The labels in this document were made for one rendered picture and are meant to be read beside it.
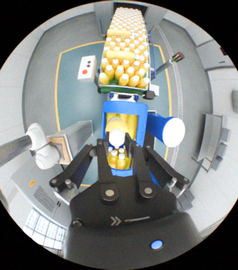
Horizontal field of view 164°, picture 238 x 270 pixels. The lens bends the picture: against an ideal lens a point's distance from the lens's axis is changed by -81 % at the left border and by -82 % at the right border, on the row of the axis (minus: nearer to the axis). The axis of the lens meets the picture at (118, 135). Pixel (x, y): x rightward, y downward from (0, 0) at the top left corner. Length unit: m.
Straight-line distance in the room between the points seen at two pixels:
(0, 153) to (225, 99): 4.00
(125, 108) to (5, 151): 0.69
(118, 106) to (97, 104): 1.27
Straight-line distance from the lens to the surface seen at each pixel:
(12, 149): 0.60
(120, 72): 0.65
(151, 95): 0.73
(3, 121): 2.86
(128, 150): 0.16
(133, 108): 0.44
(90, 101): 1.73
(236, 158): 3.44
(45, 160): 0.74
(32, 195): 1.84
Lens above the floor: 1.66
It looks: 73 degrees down
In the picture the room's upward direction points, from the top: 170 degrees clockwise
